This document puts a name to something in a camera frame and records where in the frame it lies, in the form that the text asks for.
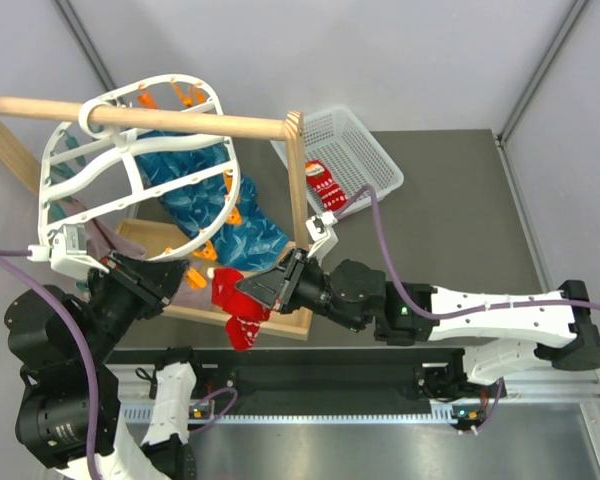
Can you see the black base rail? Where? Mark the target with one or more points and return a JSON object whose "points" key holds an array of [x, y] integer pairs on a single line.
{"points": [[325, 381]]}

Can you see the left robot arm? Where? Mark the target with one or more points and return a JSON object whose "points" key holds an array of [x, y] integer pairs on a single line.
{"points": [[70, 417]]}

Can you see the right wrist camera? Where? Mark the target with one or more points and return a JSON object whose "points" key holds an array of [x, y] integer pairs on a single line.
{"points": [[322, 233]]}

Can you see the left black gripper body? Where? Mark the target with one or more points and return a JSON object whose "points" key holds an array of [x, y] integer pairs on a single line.
{"points": [[111, 305]]}

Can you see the teal clothes peg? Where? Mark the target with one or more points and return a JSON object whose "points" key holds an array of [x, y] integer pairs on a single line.
{"points": [[59, 209]]}

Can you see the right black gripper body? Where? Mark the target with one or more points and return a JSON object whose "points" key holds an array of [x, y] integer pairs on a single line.
{"points": [[305, 287]]}

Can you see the white round clip hanger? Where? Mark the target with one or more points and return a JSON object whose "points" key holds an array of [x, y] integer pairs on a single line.
{"points": [[79, 151]]}

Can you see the red christmas sock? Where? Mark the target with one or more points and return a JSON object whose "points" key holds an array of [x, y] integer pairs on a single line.
{"points": [[246, 316], [322, 182]]}

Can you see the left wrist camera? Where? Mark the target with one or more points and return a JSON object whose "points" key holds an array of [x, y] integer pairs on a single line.
{"points": [[67, 253]]}

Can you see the mauve grey cloth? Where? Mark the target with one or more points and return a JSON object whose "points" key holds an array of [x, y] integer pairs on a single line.
{"points": [[101, 240]]}

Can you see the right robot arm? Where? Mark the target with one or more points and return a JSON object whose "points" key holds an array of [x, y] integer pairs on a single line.
{"points": [[525, 332]]}

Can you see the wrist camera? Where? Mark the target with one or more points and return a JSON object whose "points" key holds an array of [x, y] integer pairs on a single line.
{"points": [[67, 253], [322, 233]]}

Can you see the white perforated plastic basket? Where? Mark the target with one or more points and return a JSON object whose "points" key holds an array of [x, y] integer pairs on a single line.
{"points": [[338, 139]]}

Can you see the orange clothes peg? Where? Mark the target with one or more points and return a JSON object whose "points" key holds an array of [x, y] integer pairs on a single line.
{"points": [[194, 279], [234, 217], [206, 251]]}

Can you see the blue leaf-pattern cloth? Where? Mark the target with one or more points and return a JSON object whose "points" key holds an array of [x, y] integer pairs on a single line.
{"points": [[253, 244]]}

